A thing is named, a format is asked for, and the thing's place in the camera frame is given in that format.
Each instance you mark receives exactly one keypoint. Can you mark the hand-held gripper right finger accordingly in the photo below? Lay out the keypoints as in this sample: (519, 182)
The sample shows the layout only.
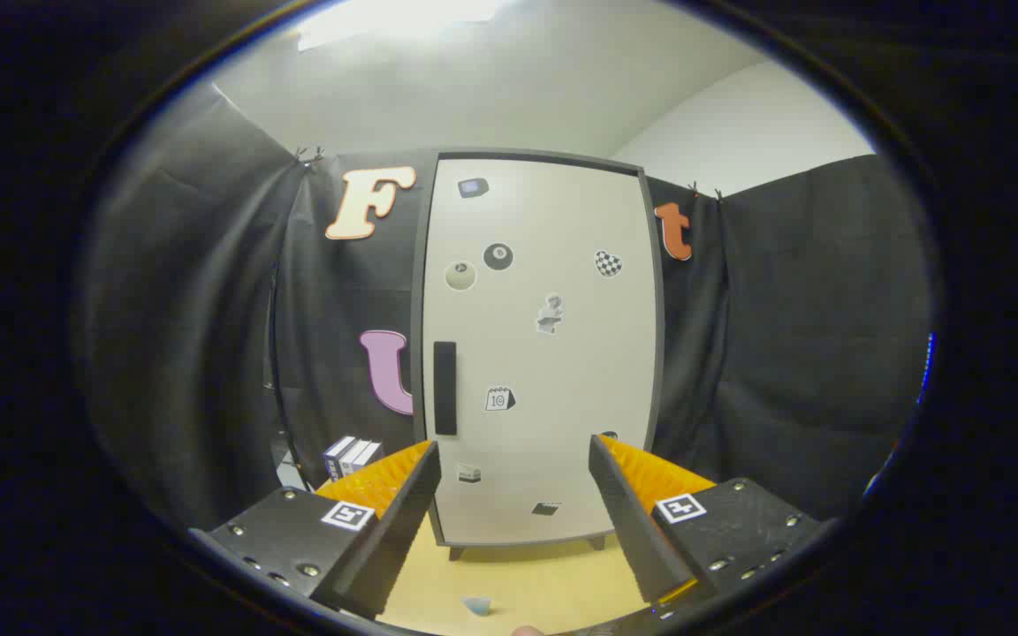
(633, 530)

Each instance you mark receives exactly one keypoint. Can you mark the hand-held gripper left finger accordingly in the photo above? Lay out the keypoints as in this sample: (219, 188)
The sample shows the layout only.
(394, 539)

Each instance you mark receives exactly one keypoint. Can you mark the white and blue tube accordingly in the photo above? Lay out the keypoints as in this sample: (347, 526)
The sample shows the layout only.
(476, 605)

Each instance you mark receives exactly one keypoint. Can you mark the white cabinet door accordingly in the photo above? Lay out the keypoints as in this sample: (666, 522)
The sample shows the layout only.
(562, 353)

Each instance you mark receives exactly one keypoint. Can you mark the white book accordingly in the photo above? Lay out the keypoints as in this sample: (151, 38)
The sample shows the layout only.
(352, 458)

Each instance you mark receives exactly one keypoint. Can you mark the blue book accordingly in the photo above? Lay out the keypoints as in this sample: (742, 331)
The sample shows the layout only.
(332, 461)

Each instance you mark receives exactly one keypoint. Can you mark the dark grey cabinet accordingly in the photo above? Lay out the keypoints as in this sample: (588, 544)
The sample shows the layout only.
(419, 291)

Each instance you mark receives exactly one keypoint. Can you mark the black backdrop cloth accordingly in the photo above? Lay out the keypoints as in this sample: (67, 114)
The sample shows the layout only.
(792, 336)

